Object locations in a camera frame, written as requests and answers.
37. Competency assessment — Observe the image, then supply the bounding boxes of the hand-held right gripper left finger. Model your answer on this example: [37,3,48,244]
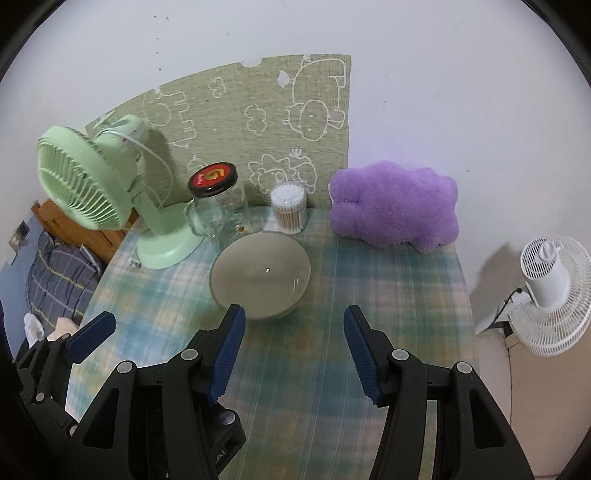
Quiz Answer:
[69,304,246,480]

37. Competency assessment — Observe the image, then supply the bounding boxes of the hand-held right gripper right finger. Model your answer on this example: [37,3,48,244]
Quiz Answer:
[344,305,532,480]

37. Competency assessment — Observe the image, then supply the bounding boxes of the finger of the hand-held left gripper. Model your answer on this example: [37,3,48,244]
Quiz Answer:
[44,311,117,365]

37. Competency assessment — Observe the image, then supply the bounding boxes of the large blue patterned bowl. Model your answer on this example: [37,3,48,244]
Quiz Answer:
[210,231,312,321]

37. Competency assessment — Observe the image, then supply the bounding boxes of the white cloth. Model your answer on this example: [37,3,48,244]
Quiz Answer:
[23,311,49,349]

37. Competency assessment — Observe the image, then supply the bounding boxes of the plaid tablecloth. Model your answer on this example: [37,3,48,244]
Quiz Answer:
[69,205,481,480]

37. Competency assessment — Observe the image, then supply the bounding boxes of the plaid bedding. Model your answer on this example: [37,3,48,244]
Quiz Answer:
[25,231,105,324]

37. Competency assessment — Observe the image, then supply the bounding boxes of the glass jar with black lid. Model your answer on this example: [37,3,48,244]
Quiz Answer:
[185,161,252,241]

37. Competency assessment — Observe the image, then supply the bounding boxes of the purple plush toy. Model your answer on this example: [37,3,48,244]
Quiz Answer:
[328,160,459,253]

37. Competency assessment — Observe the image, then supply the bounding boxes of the cotton swab container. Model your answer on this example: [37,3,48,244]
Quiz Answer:
[270,182,309,236]

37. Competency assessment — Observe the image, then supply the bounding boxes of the green desk fan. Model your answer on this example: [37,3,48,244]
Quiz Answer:
[37,114,206,270]

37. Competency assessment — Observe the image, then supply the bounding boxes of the white standing fan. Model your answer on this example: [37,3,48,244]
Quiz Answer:
[508,235,591,357]

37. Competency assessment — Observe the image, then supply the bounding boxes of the black fan cable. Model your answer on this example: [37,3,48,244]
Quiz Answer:
[494,286,529,330]

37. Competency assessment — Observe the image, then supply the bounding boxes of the thin white cable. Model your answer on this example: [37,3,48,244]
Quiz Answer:
[99,129,174,208]

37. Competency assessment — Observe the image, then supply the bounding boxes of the green printed wall mat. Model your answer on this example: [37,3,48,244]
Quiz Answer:
[85,54,354,208]

